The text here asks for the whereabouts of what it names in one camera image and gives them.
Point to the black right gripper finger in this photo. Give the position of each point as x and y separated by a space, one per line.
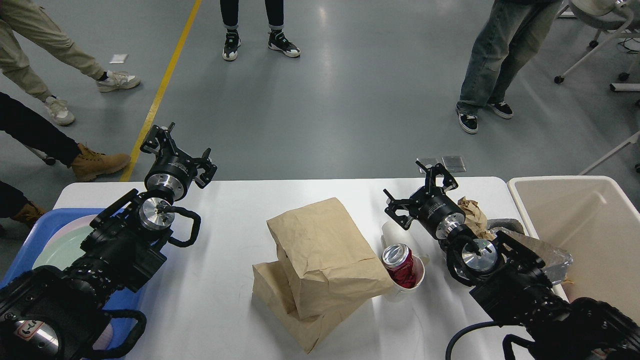
402 211
438 180

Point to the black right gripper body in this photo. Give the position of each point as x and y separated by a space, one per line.
438 214

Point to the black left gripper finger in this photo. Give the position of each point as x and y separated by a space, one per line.
159 142
204 169

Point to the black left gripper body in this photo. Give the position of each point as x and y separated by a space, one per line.
171 174

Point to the green plate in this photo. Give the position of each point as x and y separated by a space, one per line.
62 252

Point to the pink mug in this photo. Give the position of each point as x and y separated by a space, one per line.
104 340

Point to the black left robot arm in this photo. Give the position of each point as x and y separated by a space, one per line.
59 314

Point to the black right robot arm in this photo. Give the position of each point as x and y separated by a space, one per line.
508 282

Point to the white paper cup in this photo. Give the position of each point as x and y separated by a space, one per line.
392 234

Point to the metal floor socket plate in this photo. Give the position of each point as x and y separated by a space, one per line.
453 164

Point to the crushed red soda can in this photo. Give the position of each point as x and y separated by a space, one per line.
399 263

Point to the crumpled brown paper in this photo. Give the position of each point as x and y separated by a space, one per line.
475 218

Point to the grey crumpled wrapper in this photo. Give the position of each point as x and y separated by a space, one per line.
510 224

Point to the upper brown paper bag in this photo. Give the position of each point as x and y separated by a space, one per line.
327 261

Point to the brown paper bag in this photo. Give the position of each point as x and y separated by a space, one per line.
327 261
272 287

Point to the white paper scrap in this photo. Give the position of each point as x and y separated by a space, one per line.
118 59

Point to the pink plate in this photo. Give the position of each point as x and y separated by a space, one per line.
83 221

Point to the lower brown paper bag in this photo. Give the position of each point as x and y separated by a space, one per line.
272 287

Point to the clear plastic wrapper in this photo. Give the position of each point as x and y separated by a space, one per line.
557 260

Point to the seated person tan boots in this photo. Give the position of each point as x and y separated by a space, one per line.
33 130

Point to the beige plastic bin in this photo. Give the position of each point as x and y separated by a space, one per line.
593 219

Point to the person in beige trousers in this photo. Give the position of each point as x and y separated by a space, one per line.
30 21

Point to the blue plastic tray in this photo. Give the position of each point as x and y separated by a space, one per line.
40 236

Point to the white office chair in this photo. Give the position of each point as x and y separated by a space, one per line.
613 19

